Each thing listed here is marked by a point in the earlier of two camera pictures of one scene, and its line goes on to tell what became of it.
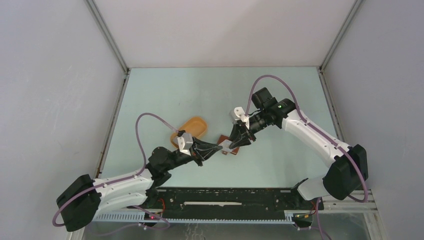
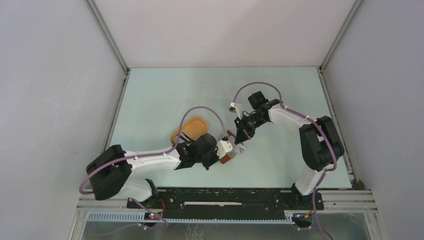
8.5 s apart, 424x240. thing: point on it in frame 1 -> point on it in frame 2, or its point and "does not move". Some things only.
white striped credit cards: [226, 144] -> [239, 149]
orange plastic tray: [196, 126] does not move
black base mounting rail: [229, 204] does not move
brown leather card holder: [223, 138] -> [228, 156]
